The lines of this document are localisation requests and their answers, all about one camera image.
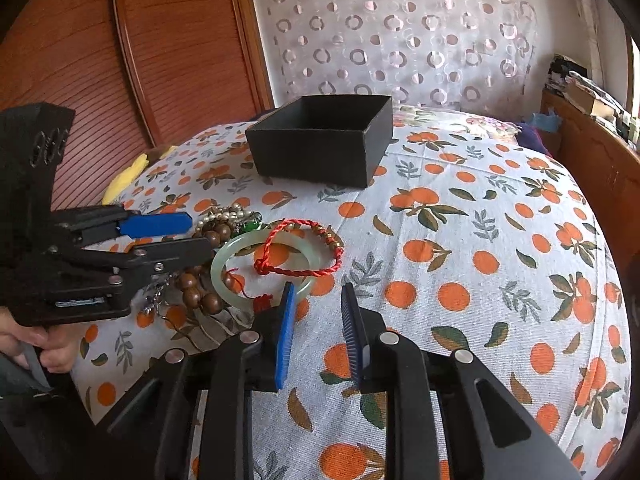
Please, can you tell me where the blue plastic bag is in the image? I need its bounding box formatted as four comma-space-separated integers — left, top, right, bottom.
530, 107, 562, 134

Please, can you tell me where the red braided cord bracelet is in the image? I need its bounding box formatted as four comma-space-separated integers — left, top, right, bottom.
252, 218, 346, 281

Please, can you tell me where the floral quilt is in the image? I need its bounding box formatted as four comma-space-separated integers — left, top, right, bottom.
392, 106, 521, 147

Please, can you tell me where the brown wooden wardrobe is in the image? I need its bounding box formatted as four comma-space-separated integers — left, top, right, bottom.
0, 0, 275, 211

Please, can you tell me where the pale green jade bangle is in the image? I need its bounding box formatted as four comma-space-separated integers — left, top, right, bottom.
210, 232, 317, 308

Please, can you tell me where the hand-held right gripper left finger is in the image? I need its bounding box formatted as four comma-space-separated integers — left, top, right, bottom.
107, 282, 298, 480

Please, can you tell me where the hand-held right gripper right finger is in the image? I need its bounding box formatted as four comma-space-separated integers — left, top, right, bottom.
340, 282, 583, 480

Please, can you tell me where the person's left hand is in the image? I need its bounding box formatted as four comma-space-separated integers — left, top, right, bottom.
0, 307, 81, 376

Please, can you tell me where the yellow plush toy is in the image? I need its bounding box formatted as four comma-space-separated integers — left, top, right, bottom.
101, 146, 178, 207

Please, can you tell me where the orange fruit print bed sheet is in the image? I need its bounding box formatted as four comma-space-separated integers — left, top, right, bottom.
70, 107, 631, 480

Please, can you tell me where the brown wooden cabinet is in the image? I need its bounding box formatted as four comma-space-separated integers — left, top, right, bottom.
540, 87, 640, 281

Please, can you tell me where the brown wooden bead bracelet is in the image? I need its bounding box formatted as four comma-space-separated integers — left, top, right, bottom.
165, 224, 275, 351

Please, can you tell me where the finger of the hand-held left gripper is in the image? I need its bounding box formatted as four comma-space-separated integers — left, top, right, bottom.
72, 206, 193, 242
80, 236, 216, 282

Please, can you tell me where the silver hair pin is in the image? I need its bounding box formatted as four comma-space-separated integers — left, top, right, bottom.
142, 280, 172, 318

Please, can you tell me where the purple blanket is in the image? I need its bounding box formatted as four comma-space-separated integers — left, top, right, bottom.
515, 122, 557, 157

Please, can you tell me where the white pearl bracelet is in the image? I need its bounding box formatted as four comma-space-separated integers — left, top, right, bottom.
192, 205, 251, 237

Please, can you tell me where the black cardboard box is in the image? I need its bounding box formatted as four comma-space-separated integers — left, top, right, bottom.
245, 94, 395, 190

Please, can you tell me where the stack of books and papers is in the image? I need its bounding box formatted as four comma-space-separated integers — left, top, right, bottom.
547, 54, 628, 123

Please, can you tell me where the circle pattern lace curtain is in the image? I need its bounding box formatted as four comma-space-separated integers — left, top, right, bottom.
247, 0, 601, 111

